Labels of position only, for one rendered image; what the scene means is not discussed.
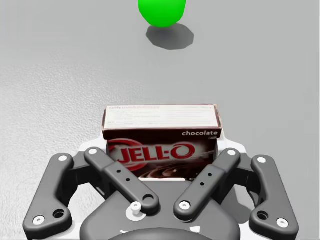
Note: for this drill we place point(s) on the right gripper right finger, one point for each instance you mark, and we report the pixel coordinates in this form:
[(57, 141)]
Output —
[(207, 177)]

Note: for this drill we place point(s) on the green ball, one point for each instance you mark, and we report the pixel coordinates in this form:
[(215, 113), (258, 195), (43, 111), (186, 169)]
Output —
[(162, 11)]

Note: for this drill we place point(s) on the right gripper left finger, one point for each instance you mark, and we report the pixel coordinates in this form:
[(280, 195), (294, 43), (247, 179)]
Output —
[(117, 175)]

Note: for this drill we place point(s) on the brown and white carton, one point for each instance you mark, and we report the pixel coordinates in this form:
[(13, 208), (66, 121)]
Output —
[(160, 140)]

